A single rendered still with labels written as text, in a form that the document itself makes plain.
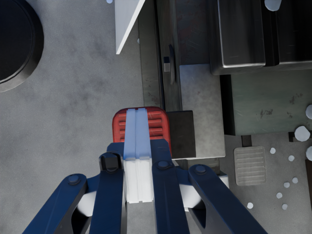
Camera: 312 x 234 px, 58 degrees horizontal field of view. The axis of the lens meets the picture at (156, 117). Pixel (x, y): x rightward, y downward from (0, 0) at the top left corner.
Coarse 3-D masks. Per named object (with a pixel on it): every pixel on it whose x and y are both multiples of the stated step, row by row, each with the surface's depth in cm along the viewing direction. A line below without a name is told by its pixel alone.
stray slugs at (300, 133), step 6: (270, 0) 35; (276, 0) 35; (270, 6) 35; (276, 6) 35; (306, 108) 41; (306, 114) 41; (300, 126) 41; (300, 132) 41; (306, 132) 41; (300, 138) 41; (306, 138) 41; (306, 150) 41; (306, 156) 41
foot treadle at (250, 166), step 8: (248, 136) 91; (248, 144) 91; (240, 152) 90; (248, 152) 90; (256, 152) 90; (264, 152) 90; (240, 160) 90; (248, 160) 90; (256, 160) 90; (264, 160) 90; (240, 168) 90; (248, 168) 90; (256, 168) 90; (264, 168) 90; (240, 176) 90; (248, 176) 90; (256, 176) 90; (264, 176) 90; (240, 184) 90; (248, 184) 90
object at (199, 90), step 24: (168, 0) 59; (192, 0) 44; (144, 24) 103; (168, 24) 62; (192, 24) 44; (144, 48) 103; (168, 48) 55; (192, 48) 44; (144, 72) 103; (168, 72) 56; (192, 72) 41; (144, 96) 102; (168, 96) 75; (192, 96) 41; (216, 96) 41; (216, 120) 41; (216, 144) 41; (216, 168) 43
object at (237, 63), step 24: (216, 0) 36; (240, 0) 35; (264, 0) 37; (288, 0) 36; (216, 24) 36; (240, 24) 35; (264, 24) 37; (288, 24) 36; (216, 48) 37; (240, 48) 35; (264, 48) 37; (288, 48) 36; (216, 72) 39; (240, 72) 40
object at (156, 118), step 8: (120, 112) 29; (152, 112) 29; (160, 112) 29; (112, 120) 29; (120, 120) 29; (152, 120) 29; (160, 120) 29; (168, 120) 29; (112, 128) 29; (120, 128) 29; (152, 128) 29; (160, 128) 29; (168, 128) 29; (120, 136) 29; (152, 136) 29; (160, 136) 29; (168, 136) 29
